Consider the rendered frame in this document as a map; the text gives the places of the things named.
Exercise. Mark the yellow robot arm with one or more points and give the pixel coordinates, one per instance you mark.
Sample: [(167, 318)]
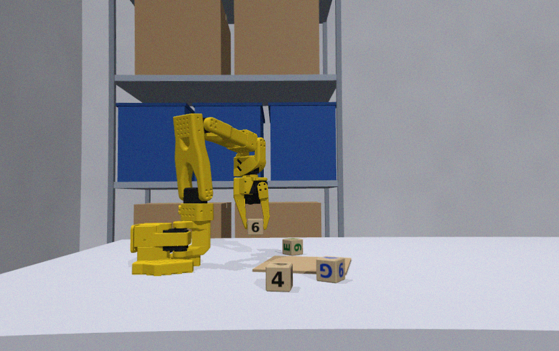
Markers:
[(154, 241)]

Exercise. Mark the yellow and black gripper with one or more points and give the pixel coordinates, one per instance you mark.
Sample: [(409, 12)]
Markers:
[(246, 191)]

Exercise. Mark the tan flat mat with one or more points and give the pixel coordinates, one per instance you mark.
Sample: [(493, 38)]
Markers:
[(301, 265)]

